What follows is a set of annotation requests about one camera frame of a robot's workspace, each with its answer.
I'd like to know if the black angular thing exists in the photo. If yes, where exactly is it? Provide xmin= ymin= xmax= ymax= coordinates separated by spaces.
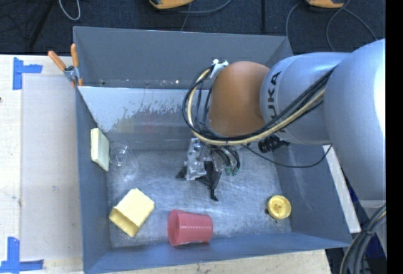
xmin=175 ymin=161 xmax=222 ymax=202

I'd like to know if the red plastic cup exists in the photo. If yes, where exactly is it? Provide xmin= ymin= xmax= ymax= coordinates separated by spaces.
xmin=167 ymin=209 xmax=214 ymax=248

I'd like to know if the clear glass cup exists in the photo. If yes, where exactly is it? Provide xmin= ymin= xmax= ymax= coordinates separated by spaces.
xmin=108 ymin=144 xmax=140 ymax=180

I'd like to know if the yellow square cup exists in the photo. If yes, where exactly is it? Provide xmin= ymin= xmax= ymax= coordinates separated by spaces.
xmin=108 ymin=188 xmax=156 ymax=238

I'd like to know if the yellow round toy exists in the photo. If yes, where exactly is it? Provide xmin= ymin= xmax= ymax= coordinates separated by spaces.
xmin=266 ymin=195 xmax=292 ymax=220

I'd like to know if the pale yellow sponge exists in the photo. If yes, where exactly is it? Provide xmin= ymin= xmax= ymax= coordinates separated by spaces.
xmin=90 ymin=127 xmax=110 ymax=172

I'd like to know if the grey metal bin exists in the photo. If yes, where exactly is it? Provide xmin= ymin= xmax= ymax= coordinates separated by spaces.
xmin=72 ymin=25 xmax=354 ymax=274

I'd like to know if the pale wood flat board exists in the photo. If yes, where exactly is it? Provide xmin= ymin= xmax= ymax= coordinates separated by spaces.
xmin=20 ymin=72 xmax=83 ymax=263

